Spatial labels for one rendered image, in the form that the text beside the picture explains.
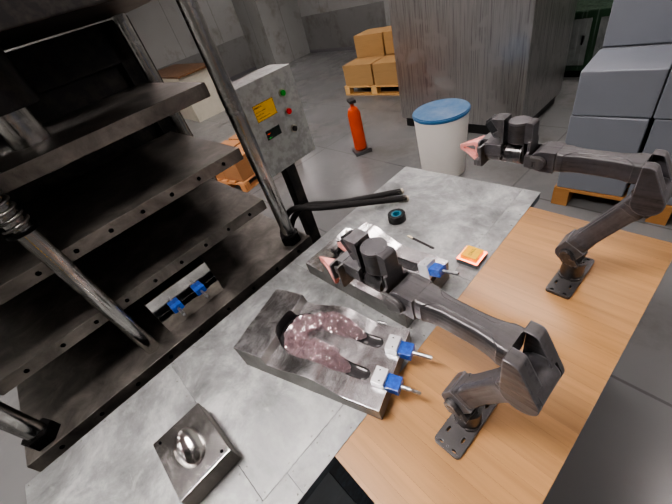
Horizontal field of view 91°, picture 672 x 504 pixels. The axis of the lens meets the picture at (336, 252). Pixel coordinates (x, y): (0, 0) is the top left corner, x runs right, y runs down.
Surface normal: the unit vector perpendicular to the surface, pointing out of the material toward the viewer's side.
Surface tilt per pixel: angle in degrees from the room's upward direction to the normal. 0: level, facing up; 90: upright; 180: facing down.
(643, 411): 0
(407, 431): 0
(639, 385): 0
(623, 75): 90
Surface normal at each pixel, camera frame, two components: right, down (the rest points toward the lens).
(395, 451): -0.25, -0.73
